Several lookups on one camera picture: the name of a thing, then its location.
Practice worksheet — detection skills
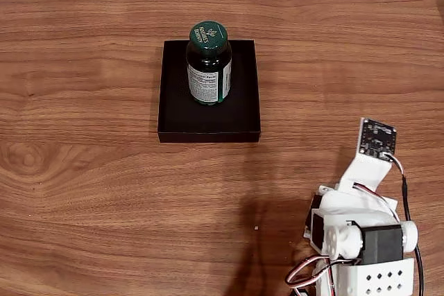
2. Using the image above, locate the green-capped dark pill bottle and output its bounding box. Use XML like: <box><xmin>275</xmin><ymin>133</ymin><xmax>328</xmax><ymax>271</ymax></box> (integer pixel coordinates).
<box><xmin>186</xmin><ymin>20</ymin><xmax>232</xmax><ymax>107</ymax></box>

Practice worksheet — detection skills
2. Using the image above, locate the black open box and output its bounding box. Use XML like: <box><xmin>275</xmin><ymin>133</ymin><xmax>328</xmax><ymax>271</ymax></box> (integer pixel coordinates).
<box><xmin>157</xmin><ymin>39</ymin><xmax>262</xmax><ymax>143</ymax></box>

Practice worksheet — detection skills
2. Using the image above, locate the red white black servo cable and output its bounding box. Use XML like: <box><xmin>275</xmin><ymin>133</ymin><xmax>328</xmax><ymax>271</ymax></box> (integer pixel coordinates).
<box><xmin>284</xmin><ymin>254</ymin><xmax>334</xmax><ymax>290</ymax></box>
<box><xmin>352</xmin><ymin>183</ymin><xmax>400</xmax><ymax>223</ymax></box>

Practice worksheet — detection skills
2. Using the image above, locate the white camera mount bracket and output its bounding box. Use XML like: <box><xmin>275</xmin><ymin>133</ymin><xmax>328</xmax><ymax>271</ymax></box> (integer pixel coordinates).
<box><xmin>338</xmin><ymin>152</ymin><xmax>393</xmax><ymax>193</ymax></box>

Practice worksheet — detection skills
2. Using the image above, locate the black camera cable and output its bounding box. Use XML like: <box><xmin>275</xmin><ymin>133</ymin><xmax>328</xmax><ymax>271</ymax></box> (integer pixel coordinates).
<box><xmin>387</xmin><ymin>153</ymin><xmax>426</xmax><ymax>296</ymax></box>

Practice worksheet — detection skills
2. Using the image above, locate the gripper camera circuit board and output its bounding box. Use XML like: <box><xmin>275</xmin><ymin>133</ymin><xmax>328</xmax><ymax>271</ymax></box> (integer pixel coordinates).
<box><xmin>357</xmin><ymin>118</ymin><xmax>399</xmax><ymax>162</ymax></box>

